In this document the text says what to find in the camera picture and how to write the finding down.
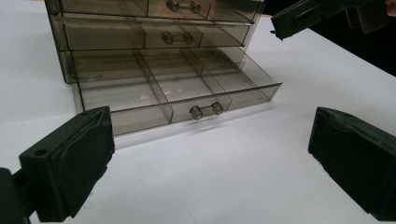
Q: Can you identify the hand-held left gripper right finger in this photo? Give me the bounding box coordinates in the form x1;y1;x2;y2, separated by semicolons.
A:
307;106;396;222

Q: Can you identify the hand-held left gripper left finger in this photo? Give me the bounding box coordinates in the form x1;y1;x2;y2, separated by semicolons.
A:
18;105;116;223

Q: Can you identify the smoky transparent drawer cabinet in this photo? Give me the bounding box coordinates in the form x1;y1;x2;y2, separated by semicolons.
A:
43;0;266;86

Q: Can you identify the smoky transparent plastic drawer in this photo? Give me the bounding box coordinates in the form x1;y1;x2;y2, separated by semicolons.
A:
63;15;252;52
70;46;284;138
58;0;260;23

